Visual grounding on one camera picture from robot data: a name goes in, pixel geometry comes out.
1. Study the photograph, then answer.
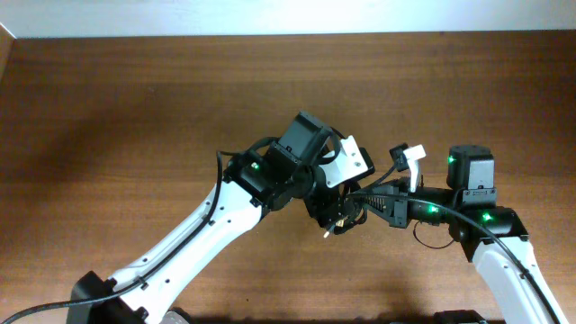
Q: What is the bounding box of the black right camera cable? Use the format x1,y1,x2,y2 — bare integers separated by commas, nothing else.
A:
348,161,563,324

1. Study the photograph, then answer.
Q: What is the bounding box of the black cable bundle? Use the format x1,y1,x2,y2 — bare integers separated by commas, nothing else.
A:
322,188,374,239

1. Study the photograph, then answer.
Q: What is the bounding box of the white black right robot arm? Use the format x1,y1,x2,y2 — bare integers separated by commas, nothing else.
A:
349,145,567,323

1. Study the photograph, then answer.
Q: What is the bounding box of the black camera cable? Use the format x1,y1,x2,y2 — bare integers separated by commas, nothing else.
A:
348,161,563,324
0,150,239,324

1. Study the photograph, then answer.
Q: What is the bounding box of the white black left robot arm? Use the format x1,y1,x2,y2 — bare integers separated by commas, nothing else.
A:
67,112,374,323

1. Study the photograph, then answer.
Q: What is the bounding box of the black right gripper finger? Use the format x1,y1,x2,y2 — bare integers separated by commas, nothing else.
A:
357,180,401,195
355,196,394,221

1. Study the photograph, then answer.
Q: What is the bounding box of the black left camera cable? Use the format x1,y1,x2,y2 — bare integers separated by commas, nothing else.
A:
0,150,239,324

